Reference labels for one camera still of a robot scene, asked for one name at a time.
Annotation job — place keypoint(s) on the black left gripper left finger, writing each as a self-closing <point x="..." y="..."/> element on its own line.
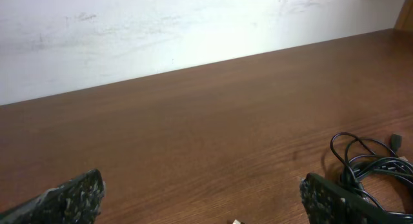
<point x="75" y="201"/>

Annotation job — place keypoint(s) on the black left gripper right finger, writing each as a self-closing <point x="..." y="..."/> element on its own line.
<point x="326" y="202"/>

